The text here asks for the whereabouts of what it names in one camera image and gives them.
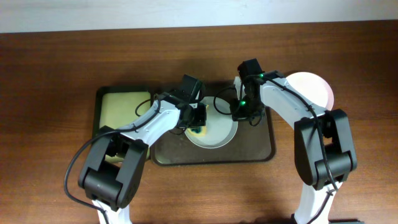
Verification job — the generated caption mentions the green yellow scrub sponge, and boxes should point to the green yellow scrub sponge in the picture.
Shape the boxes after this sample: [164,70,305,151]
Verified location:
[184,103,208,137]

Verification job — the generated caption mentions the pale blue plate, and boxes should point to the pale blue plate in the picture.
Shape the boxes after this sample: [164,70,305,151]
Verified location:
[185,96,238,149]

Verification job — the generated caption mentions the pink plate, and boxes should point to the pink plate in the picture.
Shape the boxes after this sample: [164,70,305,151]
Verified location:
[287,72,335,110]

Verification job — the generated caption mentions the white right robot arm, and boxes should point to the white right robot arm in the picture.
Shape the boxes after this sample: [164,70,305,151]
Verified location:
[230,59,358,223]

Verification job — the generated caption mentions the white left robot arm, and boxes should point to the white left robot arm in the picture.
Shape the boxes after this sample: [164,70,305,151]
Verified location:
[78,75,206,223]

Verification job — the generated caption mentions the dark brown serving tray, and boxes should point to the dark brown serving tray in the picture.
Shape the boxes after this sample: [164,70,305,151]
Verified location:
[150,81,276,166]

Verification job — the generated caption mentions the black sponge tray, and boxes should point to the black sponge tray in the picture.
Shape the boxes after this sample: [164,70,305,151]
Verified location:
[92,85,154,136]

